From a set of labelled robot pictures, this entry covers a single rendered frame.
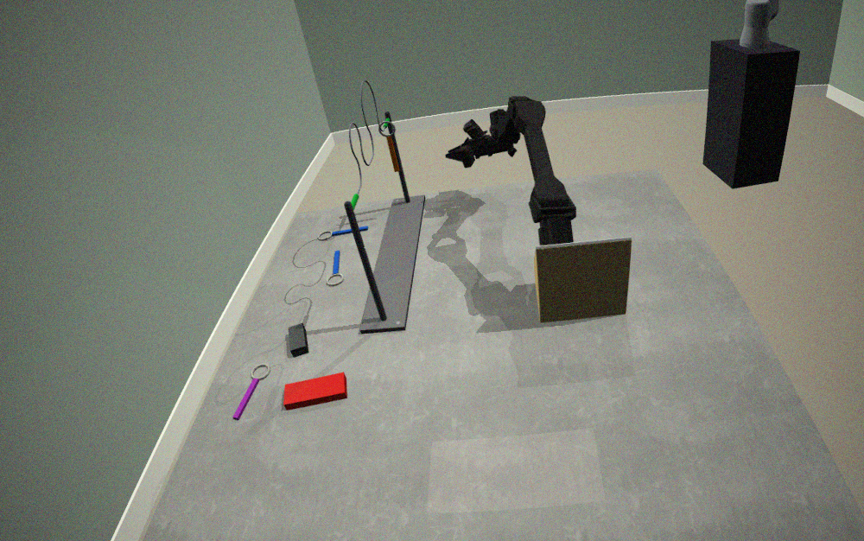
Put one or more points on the red rectangular block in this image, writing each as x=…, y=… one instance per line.
x=315, y=391

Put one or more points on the orange-handled wire loop tool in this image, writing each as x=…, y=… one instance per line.
x=390, y=145

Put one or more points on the white loop with blue handle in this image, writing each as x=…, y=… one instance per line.
x=336, y=269
x=341, y=232

